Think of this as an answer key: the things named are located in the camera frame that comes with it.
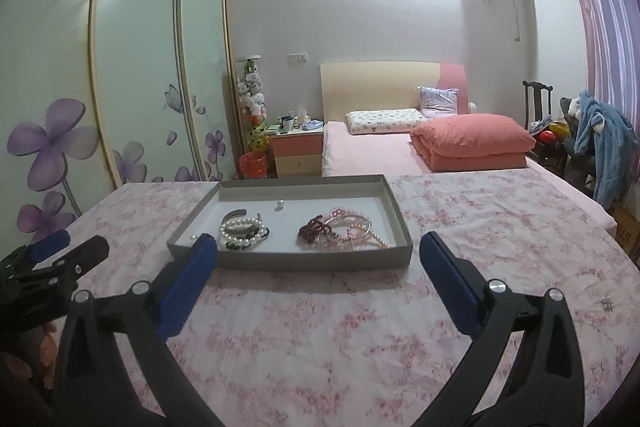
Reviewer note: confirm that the blue fleece garment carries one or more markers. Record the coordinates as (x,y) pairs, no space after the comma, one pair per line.
(605,142)

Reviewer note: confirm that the silver cuff bangle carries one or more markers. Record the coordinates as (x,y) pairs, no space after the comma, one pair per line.
(231,214)

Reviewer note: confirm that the brown cardboard box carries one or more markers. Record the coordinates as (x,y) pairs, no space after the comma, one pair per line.
(627,229)

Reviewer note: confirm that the green book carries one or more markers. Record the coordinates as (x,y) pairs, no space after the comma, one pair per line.
(272,130)

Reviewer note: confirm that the hanging stack of plush toys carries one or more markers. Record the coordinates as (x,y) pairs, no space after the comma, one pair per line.
(252,102)

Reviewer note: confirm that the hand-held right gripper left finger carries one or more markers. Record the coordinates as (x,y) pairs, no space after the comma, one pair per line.
(187,287)

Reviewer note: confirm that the small silver ornament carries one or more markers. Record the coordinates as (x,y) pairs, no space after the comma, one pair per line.
(607,304)

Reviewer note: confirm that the person's left hand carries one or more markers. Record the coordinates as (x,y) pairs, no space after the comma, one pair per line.
(47,344)

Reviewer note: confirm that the white air conditioner pipe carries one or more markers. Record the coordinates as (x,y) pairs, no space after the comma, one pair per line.
(523,12)

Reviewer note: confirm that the pink and cream nightstand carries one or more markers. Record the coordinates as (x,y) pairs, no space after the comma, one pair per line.
(297,154)

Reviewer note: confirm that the blue cloth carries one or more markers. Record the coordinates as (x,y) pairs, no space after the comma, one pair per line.
(313,125)

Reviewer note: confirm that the cream and pink headboard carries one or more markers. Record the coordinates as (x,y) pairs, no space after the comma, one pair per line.
(370,89)

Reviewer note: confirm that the thin silver bangle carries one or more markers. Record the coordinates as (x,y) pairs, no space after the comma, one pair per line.
(368,226)

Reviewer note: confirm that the colourful toys pile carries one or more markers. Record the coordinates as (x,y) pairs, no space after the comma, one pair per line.
(550,134)

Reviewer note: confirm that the floral glass sliding wardrobe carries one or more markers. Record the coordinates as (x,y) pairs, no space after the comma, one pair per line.
(135,57)

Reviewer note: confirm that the dark armchair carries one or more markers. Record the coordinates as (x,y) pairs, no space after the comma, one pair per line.
(570,157)

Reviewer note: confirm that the bin with orange bag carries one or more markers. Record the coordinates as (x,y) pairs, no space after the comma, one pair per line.
(252,167)

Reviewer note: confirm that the floral pink bedsheet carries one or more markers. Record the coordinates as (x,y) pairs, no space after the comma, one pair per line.
(320,332)

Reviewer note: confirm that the pink curtain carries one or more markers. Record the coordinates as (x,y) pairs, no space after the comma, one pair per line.
(605,32)

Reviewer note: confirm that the pink bed sheet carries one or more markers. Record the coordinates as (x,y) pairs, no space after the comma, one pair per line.
(365,154)

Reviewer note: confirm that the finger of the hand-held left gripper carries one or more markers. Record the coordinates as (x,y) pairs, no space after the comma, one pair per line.
(87,252)
(50,244)

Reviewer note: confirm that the dark wooden chair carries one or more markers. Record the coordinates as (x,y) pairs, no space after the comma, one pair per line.
(537,107)

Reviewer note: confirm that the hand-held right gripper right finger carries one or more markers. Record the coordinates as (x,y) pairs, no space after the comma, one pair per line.
(450,287)

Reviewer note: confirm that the white wall socket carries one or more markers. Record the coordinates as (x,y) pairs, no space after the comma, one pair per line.
(298,56)

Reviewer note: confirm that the grey cardboard jewelry box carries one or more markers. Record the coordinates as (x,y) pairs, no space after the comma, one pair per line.
(300,259)

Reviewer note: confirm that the white printed pillow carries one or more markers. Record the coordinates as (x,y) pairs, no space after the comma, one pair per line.
(385,122)

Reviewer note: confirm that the folded pink quilt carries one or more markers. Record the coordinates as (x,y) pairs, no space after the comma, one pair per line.
(472,144)

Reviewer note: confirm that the purple patterned pillow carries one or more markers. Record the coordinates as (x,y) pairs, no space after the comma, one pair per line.
(439,101)

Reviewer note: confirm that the tissue box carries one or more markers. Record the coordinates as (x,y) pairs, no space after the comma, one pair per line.
(302,118)

